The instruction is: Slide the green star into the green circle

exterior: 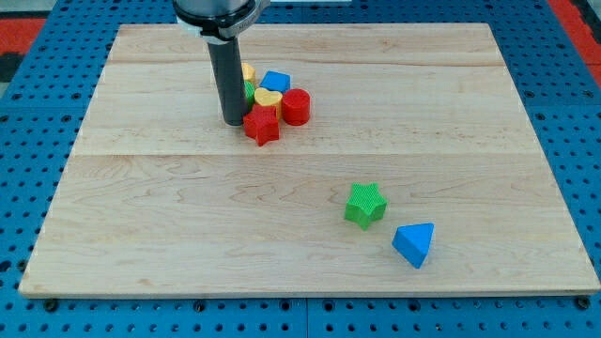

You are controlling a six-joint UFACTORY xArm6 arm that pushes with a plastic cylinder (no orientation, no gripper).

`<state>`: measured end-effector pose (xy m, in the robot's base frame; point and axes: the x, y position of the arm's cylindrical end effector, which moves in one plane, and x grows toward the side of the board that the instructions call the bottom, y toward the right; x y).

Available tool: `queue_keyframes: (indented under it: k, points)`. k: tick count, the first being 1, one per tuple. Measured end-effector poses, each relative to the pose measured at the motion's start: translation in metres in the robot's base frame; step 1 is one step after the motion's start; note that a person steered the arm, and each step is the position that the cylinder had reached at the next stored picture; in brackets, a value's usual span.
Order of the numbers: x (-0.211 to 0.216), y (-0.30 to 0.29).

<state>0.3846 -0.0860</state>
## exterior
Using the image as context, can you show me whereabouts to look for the robot arm flange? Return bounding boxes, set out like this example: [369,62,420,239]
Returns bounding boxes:
[172,0,270,45]

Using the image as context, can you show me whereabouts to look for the red star block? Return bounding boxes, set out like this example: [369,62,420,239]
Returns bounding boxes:
[243,104,280,146]

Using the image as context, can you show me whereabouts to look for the green star block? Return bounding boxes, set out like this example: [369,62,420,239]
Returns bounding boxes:
[344,182,388,231]

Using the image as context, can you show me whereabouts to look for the green circle block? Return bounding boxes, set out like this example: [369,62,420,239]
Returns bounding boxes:
[244,81,255,112]

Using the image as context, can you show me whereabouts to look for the red cylinder block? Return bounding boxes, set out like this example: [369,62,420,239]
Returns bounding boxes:
[282,88,311,126]

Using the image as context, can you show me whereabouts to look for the yellow heart block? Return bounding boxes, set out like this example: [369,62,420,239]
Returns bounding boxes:
[254,87,283,119]

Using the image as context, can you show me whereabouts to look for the blue cube block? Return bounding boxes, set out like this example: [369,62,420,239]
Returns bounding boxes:
[260,70,291,93]

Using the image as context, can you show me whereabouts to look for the yellow block behind rod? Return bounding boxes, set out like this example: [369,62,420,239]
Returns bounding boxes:
[241,62,256,85]

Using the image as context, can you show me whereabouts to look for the blue triangle block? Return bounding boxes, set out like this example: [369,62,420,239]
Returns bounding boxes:
[392,223,435,269]

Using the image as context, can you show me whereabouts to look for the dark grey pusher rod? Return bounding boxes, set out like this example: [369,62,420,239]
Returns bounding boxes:
[208,38,248,126]

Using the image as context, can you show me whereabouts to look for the wooden board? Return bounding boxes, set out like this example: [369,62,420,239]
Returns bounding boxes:
[20,23,600,300]

